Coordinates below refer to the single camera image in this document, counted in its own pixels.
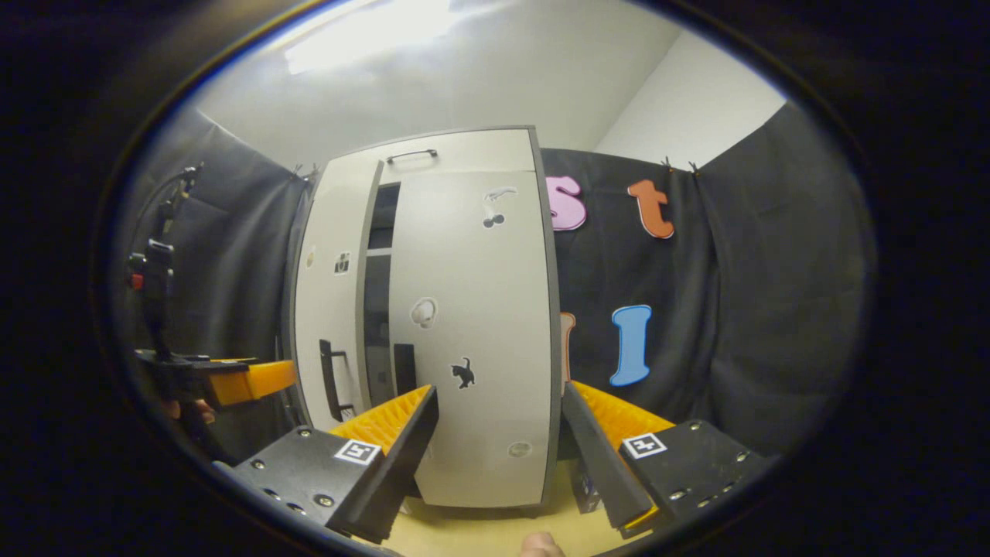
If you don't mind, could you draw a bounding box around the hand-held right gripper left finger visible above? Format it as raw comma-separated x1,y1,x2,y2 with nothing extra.
213,384,440,545

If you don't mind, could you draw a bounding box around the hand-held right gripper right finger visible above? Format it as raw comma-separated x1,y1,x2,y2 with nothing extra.
561,381,778,540

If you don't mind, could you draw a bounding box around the white cabinet door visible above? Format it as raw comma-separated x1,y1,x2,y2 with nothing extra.
387,170,559,509
292,159,385,434

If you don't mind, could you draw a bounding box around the grey and white cabinet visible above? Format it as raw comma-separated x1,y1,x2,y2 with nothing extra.
280,125,565,521

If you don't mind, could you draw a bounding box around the white cabinet drawer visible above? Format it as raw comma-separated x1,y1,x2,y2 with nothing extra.
317,128,540,186

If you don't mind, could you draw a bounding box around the small dark box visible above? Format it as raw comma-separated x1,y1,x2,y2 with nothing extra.
571,456,603,514

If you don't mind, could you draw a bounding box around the black backdrop cloth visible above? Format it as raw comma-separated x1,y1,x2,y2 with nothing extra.
116,101,879,465

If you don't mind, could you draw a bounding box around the ceiling light panel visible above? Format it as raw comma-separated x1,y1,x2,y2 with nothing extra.
282,0,465,76

